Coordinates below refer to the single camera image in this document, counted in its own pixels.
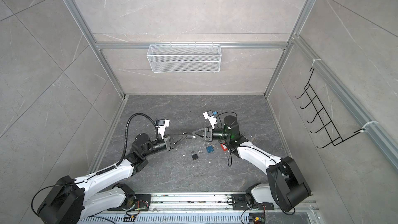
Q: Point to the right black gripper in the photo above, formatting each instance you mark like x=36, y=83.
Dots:
x=208, y=132

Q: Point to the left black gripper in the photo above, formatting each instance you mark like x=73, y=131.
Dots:
x=167, y=139

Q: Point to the blue padlock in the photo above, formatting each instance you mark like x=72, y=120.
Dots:
x=210, y=148

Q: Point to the black padlock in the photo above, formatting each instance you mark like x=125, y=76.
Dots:
x=194, y=155
x=189, y=135

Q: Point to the red padlock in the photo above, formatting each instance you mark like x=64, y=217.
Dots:
x=224, y=148

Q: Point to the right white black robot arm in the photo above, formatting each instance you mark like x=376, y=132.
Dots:
x=286, y=185

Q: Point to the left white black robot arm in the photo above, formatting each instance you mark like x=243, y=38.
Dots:
x=73, y=199

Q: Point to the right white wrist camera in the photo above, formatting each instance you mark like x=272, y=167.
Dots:
x=211, y=116

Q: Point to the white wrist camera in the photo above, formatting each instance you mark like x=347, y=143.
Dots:
x=211, y=116
x=160, y=127

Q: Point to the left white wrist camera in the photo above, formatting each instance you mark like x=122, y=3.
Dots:
x=160, y=127

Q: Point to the aluminium front rail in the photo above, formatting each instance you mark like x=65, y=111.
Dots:
x=162, y=201

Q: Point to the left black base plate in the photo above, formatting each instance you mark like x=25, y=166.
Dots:
x=136, y=202

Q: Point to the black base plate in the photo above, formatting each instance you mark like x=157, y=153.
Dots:
x=136, y=202
x=244, y=201

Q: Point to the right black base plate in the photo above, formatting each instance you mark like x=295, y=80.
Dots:
x=244, y=201

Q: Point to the white wire mesh basket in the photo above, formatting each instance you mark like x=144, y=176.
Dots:
x=184, y=58

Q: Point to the black wire hook rack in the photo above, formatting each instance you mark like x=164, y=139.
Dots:
x=321, y=114

